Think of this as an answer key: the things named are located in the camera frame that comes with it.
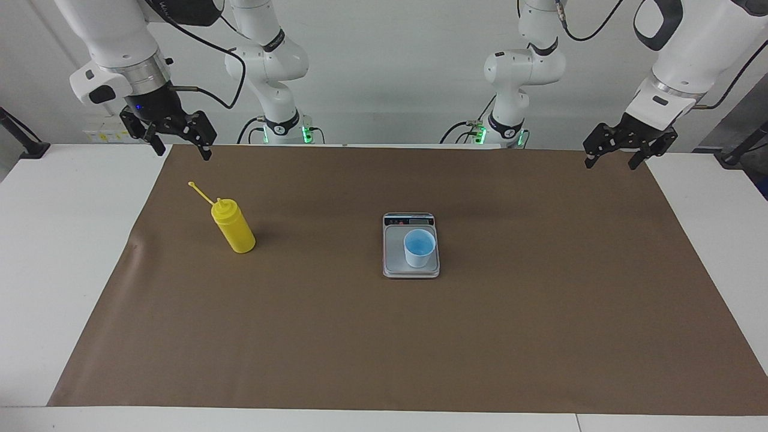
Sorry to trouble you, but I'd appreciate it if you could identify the yellow squeeze bottle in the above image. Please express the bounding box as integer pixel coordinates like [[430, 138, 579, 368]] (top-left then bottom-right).
[[188, 181, 257, 254]]

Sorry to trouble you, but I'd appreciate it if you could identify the black clamp stand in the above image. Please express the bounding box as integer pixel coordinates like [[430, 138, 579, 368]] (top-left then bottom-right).
[[0, 107, 50, 160], [714, 120, 768, 167]]

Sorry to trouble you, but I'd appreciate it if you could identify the silver digital kitchen scale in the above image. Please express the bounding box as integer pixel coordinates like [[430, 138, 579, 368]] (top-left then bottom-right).
[[382, 212, 440, 280]]

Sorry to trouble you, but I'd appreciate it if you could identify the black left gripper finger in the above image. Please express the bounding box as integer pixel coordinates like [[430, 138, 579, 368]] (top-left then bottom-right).
[[583, 123, 625, 170], [628, 132, 679, 170]]

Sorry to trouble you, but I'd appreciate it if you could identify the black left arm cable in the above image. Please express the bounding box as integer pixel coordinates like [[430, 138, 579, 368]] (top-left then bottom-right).
[[555, 0, 768, 112]]

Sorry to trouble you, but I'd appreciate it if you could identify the brown paper table mat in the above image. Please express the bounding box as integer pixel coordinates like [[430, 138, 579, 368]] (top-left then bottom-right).
[[47, 144, 768, 416]]

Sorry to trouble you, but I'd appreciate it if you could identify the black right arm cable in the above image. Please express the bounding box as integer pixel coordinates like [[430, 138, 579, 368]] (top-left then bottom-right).
[[144, 0, 247, 110]]

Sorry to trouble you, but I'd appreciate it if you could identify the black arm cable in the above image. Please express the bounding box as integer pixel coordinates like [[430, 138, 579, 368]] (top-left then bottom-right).
[[144, 0, 247, 110], [555, 0, 768, 112]]

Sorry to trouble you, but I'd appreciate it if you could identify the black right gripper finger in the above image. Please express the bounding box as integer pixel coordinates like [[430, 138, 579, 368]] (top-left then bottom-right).
[[120, 111, 167, 157], [183, 111, 218, 161]]

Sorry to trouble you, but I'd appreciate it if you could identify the light blue plastic cup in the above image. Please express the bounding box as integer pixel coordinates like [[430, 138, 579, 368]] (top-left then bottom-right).
[[403, 229, 437, 269]]

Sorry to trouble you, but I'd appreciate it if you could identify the black base cable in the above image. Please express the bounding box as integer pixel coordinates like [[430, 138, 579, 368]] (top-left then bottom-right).
[[441, 96, 499, 145], [237, 117, 268, 145]]

